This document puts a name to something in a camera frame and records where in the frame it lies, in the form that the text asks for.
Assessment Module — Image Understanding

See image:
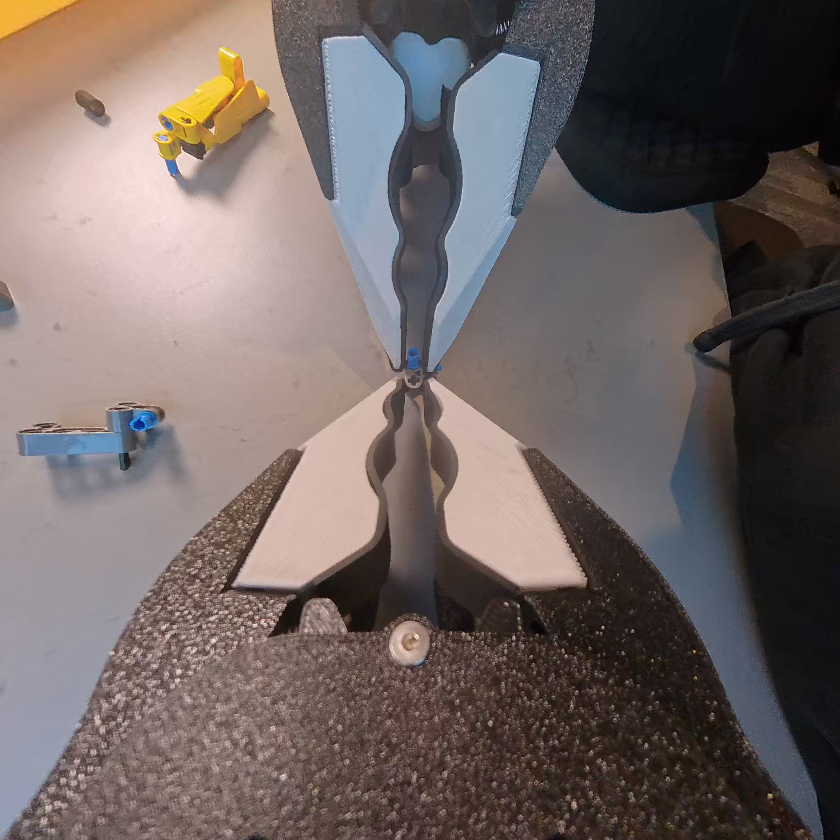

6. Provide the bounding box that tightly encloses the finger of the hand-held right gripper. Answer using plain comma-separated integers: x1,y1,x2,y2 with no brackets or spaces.
420,51,543,375
322,36,412,375

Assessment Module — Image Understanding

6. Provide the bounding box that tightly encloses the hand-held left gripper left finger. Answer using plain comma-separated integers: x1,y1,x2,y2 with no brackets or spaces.
231,379,401,632

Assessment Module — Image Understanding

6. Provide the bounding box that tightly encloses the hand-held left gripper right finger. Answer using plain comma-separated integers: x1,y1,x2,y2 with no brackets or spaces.
425,381,588,632

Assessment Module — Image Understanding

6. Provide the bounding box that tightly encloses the grey desk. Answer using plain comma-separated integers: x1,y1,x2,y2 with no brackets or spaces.
0,0,840,840

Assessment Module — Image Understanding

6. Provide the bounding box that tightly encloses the grey bent beam assembly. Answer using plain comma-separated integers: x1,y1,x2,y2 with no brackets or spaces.
16,402,166,472

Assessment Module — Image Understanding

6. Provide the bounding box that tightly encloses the person's black hoodie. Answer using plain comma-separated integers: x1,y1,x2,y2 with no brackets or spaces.
692,147,840,824

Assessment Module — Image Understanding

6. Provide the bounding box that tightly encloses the yellow parts bin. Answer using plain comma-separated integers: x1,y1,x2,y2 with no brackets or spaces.
0,0,74,40

